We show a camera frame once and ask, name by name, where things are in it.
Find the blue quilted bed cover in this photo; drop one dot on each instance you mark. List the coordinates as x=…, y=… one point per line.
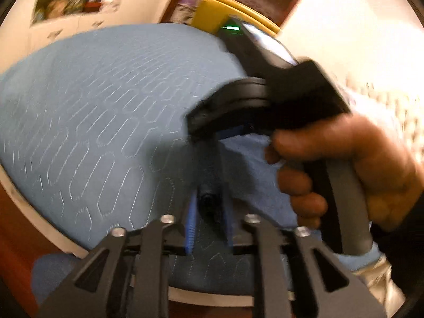
x=82, y=122

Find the yellow chair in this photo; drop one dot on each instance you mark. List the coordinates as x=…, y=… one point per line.
x=215, y=10

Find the brown wooden door frame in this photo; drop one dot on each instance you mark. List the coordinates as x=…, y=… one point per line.
x=296, y=3

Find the grey star print blanket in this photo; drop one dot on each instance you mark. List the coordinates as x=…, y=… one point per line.
x=397, y=106

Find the person's right forearm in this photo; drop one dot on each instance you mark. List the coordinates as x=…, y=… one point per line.
x=407, y=238

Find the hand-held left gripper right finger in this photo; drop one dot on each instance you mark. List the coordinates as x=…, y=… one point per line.
x=229, y=225

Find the person's right hand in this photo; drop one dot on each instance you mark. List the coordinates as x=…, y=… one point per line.
x=381, y=165

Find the red-brown wooden bed frame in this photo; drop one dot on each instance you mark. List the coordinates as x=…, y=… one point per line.
x=16, y=255

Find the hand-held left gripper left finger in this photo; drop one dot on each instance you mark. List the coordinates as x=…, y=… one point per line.
x=191, y=228

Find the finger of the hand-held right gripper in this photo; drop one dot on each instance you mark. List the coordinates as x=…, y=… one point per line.
x=208, y=172

